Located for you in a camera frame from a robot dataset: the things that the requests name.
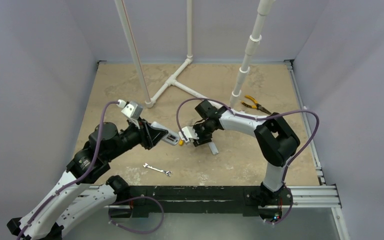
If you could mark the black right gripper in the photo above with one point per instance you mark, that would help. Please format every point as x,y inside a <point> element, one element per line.
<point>199,133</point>

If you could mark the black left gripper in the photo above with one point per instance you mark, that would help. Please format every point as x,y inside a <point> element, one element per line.
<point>150,135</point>

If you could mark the white remote control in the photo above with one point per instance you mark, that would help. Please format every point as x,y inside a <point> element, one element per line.
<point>169,136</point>

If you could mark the white battery cover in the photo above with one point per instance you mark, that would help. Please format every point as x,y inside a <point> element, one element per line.
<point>213,148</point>

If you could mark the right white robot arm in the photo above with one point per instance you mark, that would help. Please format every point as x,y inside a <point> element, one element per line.
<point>276,139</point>

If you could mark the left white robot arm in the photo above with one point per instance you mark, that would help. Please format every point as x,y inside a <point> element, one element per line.
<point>56,214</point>

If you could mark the silver open-end wrench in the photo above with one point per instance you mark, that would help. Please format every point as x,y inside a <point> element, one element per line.
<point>165,172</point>

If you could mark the white jointed vertical pipe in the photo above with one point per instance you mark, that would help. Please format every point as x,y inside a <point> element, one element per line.
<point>254,39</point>

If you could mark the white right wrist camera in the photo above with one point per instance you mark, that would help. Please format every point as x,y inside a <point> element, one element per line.
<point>188,134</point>

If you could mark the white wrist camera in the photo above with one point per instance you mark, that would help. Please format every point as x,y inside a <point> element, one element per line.
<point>188,134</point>
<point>132,111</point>

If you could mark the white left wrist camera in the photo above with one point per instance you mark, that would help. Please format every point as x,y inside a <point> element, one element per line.
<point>132,111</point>

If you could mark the yellow handled pliers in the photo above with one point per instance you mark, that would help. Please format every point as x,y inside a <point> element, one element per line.
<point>255,105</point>

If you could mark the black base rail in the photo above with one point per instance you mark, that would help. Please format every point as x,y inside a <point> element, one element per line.
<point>138,201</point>

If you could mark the aluminium frame rail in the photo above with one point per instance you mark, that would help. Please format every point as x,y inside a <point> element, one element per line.
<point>321,196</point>

